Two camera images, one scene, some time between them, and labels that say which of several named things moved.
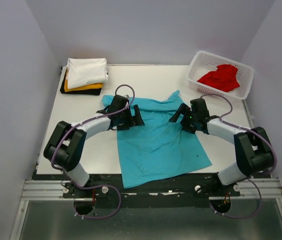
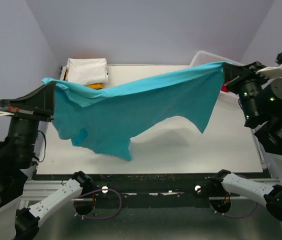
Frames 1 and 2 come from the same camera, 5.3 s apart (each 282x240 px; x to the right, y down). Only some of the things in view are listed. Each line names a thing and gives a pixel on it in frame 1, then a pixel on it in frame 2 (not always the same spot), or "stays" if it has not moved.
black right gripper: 183,109 → 234,74
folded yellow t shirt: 92,87 stays
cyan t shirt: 160,150 → 109,120
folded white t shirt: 82,72 stays
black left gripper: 134,120 → 38,104
